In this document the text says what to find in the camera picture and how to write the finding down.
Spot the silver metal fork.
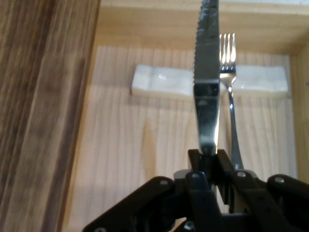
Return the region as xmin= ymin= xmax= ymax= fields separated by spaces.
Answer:
xmin=219 ymin=33 xmax=244 ymax=170

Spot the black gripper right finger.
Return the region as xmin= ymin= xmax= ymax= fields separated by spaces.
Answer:
xmin=216 ymin=149 xmax=309 ymax=232

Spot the light wooden drawer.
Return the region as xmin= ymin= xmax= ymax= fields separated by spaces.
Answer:
xmin=61 ymin=0 xmax=309 ymax=232

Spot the silver serrated table knife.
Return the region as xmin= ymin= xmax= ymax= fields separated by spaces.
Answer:
xmin=193 ymin=0 xmax=221 ymax=155

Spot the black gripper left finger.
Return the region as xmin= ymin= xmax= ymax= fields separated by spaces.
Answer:
xmin=82 ymin=149 xmax=222 ymax=232

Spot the white ceramic cutlery rest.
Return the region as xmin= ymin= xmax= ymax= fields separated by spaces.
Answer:
xmin=233 ymin=65 xmax=290 ymax=95
xmin=131 ymin=64 xmax=195 ymax=100

